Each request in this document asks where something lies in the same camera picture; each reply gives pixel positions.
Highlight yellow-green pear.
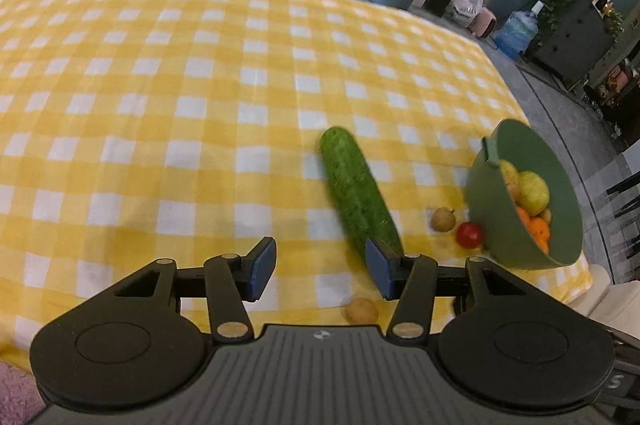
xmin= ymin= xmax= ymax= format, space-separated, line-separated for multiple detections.
xmin=517 ymin=171 xmax=551 ymax=217

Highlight dark grey cabinet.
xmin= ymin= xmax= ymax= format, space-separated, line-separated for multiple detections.
xmin=522 ymin=0 xmax=619 ymax=87

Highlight pink bag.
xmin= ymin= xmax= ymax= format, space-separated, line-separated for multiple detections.
xmin=471 ymin=8 xmax=499 ymax=39

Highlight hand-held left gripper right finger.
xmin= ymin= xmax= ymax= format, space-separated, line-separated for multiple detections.
xmin=364 ymin=239 xmax=526 ymax=342

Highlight yellow fruit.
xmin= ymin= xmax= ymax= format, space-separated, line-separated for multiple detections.
xmin=499 ymin=159 xmax=522 ymax=201

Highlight yellow checkered tablecloth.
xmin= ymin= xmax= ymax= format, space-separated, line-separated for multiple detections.
xmin=0 ymin=0 xmax=593 ymax=368

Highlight dark chair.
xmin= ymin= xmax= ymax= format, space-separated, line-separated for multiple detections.
xmin=605 ymin=169 xmax=640 ymax=282

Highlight purple cloth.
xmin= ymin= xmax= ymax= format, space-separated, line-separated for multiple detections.
xmin=0 ymin=357 xmax=47 ymax=425

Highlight blue water jug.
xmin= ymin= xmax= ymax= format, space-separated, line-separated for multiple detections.
xmin=493 ymin=0 xmax=544 ymax=60

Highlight red tomato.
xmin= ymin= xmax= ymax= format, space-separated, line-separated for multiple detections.
xmin=455 ymin=221 xmax=485 ymax=249

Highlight green cucumber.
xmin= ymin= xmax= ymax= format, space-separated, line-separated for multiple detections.
xmin=319 ymin=126 xmax=405 ymax=262

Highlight green plastic bowl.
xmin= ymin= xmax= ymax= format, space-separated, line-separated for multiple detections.
xmin=465 ymin=118 xmax=585 ymax=270

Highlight white plastic bag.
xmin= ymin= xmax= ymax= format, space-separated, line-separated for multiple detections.
xmin=444 ymin=0 xmax=485 ymax=29

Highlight small brown round fruit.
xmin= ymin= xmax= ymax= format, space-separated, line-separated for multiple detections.
xmin=431 ymin=206 xmax=457 ymax=234
xmin=344 ymin=297 xmax=379 ymax=325

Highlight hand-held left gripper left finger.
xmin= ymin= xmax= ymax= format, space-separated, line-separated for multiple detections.
xmin=114 ymin=236 xmax=277 ymax=343

